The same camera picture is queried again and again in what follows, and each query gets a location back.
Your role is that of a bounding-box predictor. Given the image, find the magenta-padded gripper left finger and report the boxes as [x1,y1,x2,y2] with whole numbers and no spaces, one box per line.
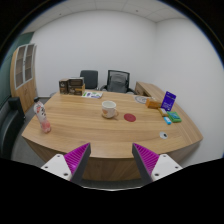
[40,142,92,185]

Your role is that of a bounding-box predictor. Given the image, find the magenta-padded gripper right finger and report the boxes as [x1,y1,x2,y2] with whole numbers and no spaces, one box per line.
[132,143,184,185]

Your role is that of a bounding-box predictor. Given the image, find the clear black-capped drink bottle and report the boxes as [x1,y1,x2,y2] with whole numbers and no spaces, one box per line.
[33,96,53,134]

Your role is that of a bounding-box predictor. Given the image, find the flat round red coaster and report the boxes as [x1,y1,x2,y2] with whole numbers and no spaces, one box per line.
[123,113,137,123]

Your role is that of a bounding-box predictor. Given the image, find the small yellowish box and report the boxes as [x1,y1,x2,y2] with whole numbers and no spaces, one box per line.
[157,107,169,118]

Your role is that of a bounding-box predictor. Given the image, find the green flat box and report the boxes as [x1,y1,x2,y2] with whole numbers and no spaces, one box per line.
[166,110,183,124]

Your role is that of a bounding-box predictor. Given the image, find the orange box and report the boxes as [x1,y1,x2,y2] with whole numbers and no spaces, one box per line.
[145,97,163,110]

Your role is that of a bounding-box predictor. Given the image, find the white ceramic mug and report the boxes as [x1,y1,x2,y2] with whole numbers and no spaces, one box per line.
[101,100,120,120]

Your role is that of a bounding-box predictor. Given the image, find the purple upright box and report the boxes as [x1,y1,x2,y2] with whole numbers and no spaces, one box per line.
[160,91,177,112]

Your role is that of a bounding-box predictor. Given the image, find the white green printed leaflet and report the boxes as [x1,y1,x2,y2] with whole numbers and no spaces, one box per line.
[81,90,104,100]

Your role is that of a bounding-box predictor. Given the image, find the tan cardboard box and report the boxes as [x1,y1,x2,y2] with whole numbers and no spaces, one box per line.
[73,84,86,97]

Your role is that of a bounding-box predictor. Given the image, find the wooden side desk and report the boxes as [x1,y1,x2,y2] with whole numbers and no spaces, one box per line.
[134,81,167,100]

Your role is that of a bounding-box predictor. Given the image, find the black sofa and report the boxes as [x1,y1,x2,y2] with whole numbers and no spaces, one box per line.
[0,96,26,160]

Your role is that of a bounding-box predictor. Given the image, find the dark brown printed box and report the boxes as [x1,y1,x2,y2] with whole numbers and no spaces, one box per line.
[58,76,85,96]

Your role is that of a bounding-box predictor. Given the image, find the dark grey padded chair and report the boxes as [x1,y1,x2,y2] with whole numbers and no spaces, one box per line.
[79,69,100,91]

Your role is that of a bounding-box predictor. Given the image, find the black mesh office chair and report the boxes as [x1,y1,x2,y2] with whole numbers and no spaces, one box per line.
[99,69,136,95]

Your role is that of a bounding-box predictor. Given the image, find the wooden glass-door cabinet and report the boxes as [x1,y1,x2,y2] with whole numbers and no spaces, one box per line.
[9,42,39,105]

